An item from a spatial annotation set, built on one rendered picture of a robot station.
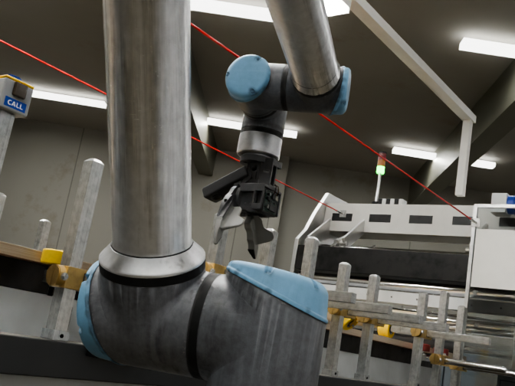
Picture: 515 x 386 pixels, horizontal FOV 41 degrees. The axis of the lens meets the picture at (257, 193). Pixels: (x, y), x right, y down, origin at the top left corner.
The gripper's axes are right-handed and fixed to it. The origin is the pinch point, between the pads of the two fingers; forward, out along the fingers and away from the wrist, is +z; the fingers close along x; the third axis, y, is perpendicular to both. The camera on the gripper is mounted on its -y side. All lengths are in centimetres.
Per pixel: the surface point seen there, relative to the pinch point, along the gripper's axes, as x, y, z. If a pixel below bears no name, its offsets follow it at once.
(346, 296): 73, -7, -1
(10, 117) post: -27, -43, -20
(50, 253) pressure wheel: -1, -52, 4
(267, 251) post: 71, -35, -12
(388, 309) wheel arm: 98, -3, -1
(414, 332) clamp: 193, -26, 0
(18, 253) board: -5, -58, 6
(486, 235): 273, -19, -64
